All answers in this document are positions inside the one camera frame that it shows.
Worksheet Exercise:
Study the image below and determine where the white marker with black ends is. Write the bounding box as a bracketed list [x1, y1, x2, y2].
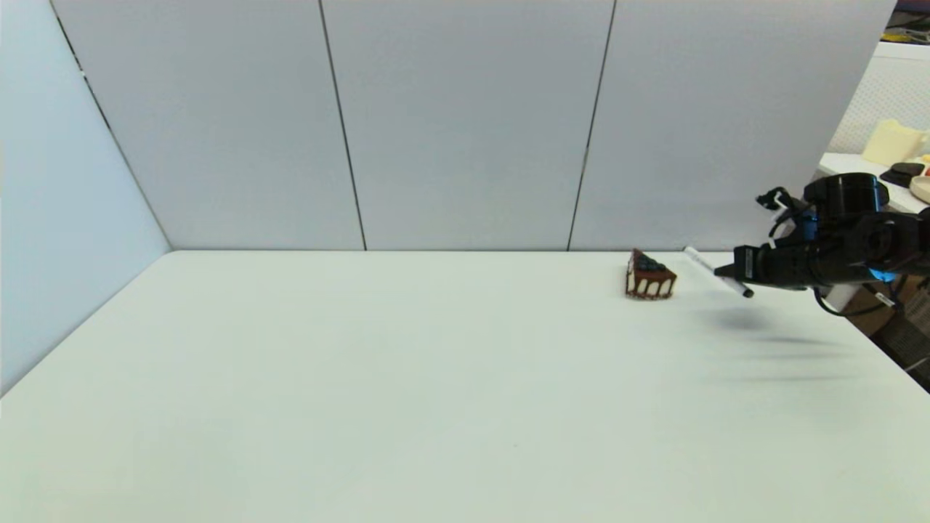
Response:
[684, 247, 755, 299]

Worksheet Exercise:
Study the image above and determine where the chocolate cake slice toy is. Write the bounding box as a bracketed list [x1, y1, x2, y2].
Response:
[624, 248, 678, 301]

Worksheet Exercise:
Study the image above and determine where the brown cardboard box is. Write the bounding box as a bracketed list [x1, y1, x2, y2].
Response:
[845, 280, 918, 336]

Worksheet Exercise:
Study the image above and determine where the white side table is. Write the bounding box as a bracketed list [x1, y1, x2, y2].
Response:
[817, 152, 930, 309]

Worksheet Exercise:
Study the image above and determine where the flat black object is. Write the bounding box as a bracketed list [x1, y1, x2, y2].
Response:
[878, 163, 924, 189]

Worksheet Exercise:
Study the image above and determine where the cream plastic jug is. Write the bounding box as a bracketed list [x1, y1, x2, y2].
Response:
[862, 119, 929, 167]

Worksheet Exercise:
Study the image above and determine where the colourful clutter pile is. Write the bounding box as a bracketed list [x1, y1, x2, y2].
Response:
[879, 0, 930, 46]

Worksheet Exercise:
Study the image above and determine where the black cable loop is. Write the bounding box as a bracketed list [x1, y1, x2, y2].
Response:
[755, 187, 809, 244]

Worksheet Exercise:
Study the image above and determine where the thin black cable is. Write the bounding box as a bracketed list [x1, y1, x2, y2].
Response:
[814, 285, 903, 318]

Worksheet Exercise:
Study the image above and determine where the black wire basket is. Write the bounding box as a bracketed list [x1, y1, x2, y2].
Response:
[870, 280, 930, 389]

